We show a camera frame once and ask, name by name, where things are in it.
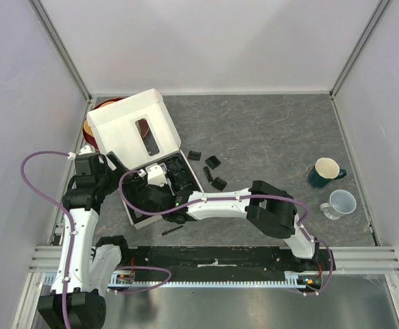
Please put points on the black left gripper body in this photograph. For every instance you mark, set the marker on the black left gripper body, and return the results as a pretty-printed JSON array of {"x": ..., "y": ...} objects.
[{"x": 107, "y": 179}]

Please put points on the clear plastic measuring cup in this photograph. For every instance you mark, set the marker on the clear plastic measuring cup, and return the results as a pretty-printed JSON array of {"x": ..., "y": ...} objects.
[{"x": 340, "y": 203}]

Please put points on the aluminium front frame rail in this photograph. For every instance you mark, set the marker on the aluminium front frame rail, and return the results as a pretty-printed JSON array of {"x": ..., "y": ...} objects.
[{"x": 349, "y": 260}]

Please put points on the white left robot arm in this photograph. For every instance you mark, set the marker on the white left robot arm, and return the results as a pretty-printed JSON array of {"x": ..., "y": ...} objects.
[{"x": 77, "y": 295}]

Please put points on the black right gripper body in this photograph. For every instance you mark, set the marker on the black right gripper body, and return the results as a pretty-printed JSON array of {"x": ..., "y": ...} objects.
[{"x": 161, "y": 188}]

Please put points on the small black cleaning brush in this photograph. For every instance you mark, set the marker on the small black cleaning brush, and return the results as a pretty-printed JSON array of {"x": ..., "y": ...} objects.
[{"x": 166, "y": 232}]

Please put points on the black comb guard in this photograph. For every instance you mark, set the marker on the black comb guard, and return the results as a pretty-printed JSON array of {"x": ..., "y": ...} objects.
[
  {"x": 213, "y": 162},
  {"x": 219, "y": 184},
  {"x": 194, "y": 155}
]

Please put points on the black plastic box tray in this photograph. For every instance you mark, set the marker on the black plastic box tray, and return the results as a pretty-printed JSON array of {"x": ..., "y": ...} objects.
[{"x": 173, "y": 171}]

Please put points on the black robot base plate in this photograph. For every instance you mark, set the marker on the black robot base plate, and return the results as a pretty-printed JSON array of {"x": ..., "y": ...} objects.
[{"x": 221, "y": 264}]

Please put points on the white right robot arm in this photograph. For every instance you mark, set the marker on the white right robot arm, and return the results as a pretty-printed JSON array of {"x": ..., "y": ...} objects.
[{"x": 270, "y": 210}]

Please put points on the grey slotted cable duct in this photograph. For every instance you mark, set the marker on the grey slotted cable duct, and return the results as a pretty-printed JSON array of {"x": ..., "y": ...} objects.
[{"x": 289, "y": 282}]

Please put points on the red wooden bowl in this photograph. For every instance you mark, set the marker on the red wooden bowl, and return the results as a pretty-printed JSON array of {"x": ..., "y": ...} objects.
[{"x": 86, "y": 130}]

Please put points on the small black clipper attachment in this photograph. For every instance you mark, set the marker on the small black clipper attachment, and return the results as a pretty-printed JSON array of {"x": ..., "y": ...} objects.
[{"x": 208, "y": 174}]

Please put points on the white cardboard clipper box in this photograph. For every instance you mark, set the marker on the white cardboard clipper box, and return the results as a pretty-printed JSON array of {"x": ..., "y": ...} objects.
[{"x": 138, "y": 129}]

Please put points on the green ceramic mug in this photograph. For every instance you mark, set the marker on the green ceramic mug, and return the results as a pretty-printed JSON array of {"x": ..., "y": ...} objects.
[{"x": 324, "y": 171}]

